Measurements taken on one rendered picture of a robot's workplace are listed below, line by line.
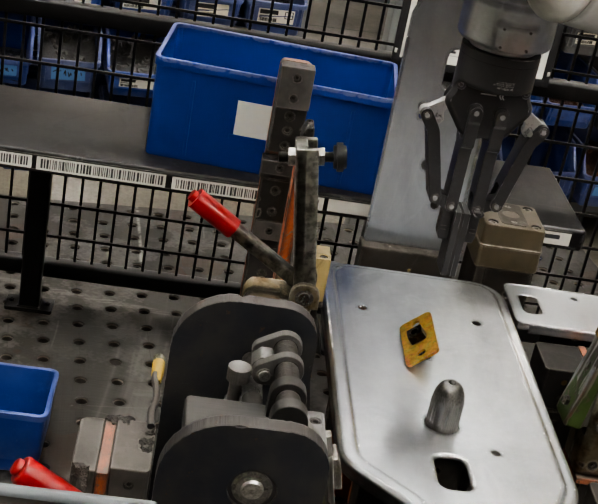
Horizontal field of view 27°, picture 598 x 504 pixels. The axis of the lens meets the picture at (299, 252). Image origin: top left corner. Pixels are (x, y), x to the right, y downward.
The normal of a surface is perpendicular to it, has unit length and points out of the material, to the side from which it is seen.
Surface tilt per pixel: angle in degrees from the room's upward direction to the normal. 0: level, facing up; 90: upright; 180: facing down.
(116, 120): 0
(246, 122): 90
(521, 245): 89
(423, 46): 90
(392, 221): 90
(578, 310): 0
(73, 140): 0
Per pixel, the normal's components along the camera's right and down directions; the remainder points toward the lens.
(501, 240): 0.04, 0.42
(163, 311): 0.17, -0.89
